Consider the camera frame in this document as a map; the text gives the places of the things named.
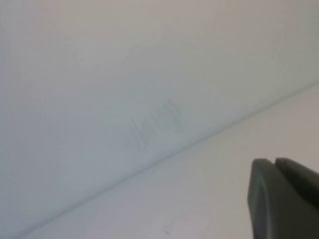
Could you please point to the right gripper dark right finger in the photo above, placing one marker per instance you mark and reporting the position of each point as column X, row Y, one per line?
column 301, row 176

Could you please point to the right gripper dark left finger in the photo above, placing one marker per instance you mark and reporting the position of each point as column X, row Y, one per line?
column 279, row 206

